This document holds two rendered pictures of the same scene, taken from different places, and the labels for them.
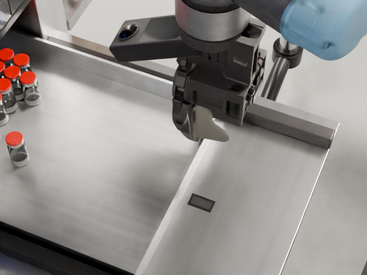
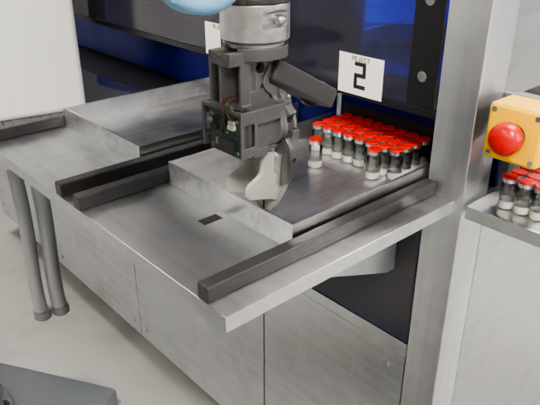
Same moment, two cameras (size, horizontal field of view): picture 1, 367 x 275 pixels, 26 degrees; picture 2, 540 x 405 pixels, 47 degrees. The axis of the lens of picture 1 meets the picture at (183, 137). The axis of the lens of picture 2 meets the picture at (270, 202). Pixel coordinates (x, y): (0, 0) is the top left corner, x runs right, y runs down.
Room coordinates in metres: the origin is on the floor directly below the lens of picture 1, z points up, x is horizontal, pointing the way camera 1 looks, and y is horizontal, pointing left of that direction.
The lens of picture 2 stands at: (0.86, -0.64, 1.26)
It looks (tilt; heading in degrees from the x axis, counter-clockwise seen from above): 26 degrees down; 115
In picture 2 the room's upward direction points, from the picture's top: straight up
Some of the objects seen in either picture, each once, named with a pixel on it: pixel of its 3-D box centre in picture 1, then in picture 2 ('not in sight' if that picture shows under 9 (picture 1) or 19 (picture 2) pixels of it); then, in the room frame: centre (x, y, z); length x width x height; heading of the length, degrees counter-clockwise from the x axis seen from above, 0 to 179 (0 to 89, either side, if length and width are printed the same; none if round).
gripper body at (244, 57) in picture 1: (217, 59); (251, 97); (0.56, -0.04, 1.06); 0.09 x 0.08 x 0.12; 67
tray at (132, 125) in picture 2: not in sight; (182, 114); (0.25, 0.29, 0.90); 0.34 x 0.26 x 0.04; 67
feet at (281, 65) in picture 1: (285, 63); not in sight; (1.42, -0.28, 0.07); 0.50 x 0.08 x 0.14; 157
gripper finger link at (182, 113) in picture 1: (187, 102); not in sight; (0.55, 0.00, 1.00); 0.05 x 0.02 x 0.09; 157
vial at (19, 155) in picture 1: (17, 149); (315, 153); (0.55, 0.20, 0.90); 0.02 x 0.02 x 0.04
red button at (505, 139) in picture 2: not in sight; (507, 138); (0.82, 0.13, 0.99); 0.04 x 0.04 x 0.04; 67
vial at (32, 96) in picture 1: (30, 88); (373, 162); (0.64, 0.19, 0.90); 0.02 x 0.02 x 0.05
